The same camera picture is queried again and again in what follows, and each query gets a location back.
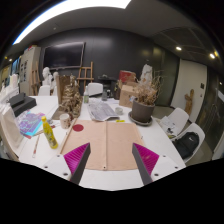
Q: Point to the yellow plastic bottle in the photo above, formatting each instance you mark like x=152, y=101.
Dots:
x=49, y=133

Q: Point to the brown cardboard sheet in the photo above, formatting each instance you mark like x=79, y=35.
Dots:
x=110, y=144

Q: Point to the roll of tape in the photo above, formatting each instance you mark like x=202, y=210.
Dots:
x=119, y=110

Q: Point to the white plaster bust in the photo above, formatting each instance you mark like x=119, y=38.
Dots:
x=47, y=76

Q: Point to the white paper cup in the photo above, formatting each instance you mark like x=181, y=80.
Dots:
x=64, y=120

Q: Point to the small clear bottle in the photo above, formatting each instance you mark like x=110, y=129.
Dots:
x=86, y=95

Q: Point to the white chair far side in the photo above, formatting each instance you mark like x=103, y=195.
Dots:
x=95, y=89

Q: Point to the wall television screen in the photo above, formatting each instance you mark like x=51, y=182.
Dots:
x=66, y=55

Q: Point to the cardboard box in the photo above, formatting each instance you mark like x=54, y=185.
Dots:
x=128, y=94

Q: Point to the white chair with papers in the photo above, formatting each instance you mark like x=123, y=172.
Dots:
x=174, y=123

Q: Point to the black backpack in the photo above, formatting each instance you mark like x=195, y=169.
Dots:
x=187, y=144

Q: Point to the black flat box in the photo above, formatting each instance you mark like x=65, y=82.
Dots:
x=21, y=102

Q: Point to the red box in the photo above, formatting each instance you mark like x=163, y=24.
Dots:
x=127, y=76

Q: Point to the colourful picture book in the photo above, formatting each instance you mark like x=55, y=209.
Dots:
x=29, y=123

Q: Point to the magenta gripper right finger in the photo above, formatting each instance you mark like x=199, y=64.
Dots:
x=145, y=160

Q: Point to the red pencil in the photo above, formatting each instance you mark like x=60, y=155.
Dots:
x=35, y=147

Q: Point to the round red lid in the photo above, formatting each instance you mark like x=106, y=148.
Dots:
x=78, y=127

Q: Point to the wooden easel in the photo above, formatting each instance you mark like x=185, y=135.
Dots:
x=85, y=75

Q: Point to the brown wooden sculpture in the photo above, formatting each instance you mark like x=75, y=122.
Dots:
x=71, y=99

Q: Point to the folded newspaper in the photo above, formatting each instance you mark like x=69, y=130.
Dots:
x=101, y=111

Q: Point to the dark pot with dried plant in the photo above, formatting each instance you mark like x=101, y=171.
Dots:
x=144, y=103

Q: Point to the white chair with backpack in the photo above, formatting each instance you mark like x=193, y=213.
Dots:
x=192, y=128

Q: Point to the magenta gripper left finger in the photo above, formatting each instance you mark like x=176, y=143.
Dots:
x=76, y=161

